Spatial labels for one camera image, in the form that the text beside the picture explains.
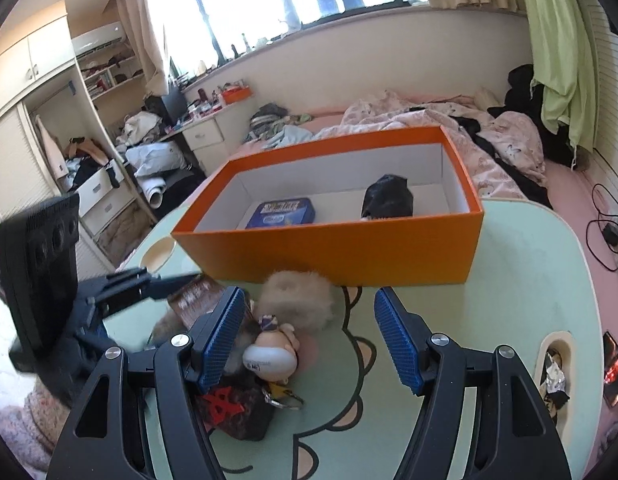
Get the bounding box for brown fluffy ball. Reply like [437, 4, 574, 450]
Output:
[149, 310, 190, 348]

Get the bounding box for orange cardboard box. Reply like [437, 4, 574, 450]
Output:
[171, 126, 486, 287]

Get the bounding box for blue tin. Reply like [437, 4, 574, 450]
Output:
[245, 197, 317, 230]

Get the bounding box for brown packet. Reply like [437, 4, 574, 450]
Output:
[168, 276, 225, 328]

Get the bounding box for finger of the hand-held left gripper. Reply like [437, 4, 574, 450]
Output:
[96, 267, 205, 318]

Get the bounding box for rolled white paper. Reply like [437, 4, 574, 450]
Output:
[139, 175, 167, 208]

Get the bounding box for wall shelf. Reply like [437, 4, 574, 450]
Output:
[76, 42, 147, 106]

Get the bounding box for small doll keychain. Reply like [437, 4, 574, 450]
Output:
[241, 314, 305, 411]

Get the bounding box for black pouch with red print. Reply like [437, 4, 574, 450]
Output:
[196, 375, 272, 442]

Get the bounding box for cream bag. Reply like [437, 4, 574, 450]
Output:
[121, 111, 162, 146]

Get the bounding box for pink bed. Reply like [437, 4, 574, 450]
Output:
[234, 92, 618, 461]

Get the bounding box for white drawer cabinet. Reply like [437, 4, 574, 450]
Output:
[181, 119, 227, 173]

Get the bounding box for white air conditioner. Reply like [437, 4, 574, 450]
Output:
[71, 21, 127, 56]

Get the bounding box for person's left forearm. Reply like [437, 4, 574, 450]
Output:
[0, 375, 74, 471]

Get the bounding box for lime green curtain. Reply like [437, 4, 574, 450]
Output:
[514, 0, 602, 153]

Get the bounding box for black patterned pouch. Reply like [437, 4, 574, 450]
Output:
[360, 174, 415, 221]

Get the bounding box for pink floral blanket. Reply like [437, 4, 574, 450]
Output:
[309, 89, 547, 201]

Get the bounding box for small orange box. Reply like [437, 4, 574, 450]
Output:
[220, 86, 254, 106]

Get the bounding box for white slatted panel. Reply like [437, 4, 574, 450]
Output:
[586, 0, 618, 201]

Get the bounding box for black cables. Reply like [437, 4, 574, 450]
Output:
[586, 182, 618, 273]

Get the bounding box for window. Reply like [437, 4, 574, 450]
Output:
[159, 0, 430, 66]

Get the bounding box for white drawer unit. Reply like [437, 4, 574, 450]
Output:
[76, 157, 140, 241]

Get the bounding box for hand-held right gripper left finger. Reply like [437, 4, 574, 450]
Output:
[46, 286, 247, 480]

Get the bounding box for wrappers in desk slot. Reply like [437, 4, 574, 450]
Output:
[542, 347, 570, 411]

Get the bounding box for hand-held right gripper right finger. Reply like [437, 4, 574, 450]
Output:
[373, 286, 572, 480]

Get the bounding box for cream wall cabinet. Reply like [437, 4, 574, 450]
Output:
[0, 0, 77, 121]

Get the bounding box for light blue clothes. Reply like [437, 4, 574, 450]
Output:
[261, 122, 315, 151]

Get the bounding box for black clothes pile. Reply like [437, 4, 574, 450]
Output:
[486, 64, 547, 133]

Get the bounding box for black monitor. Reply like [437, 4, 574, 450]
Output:
[161, 87, 190, 123]

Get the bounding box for black long garment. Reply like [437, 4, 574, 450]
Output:
[446, 112, 555, 206]

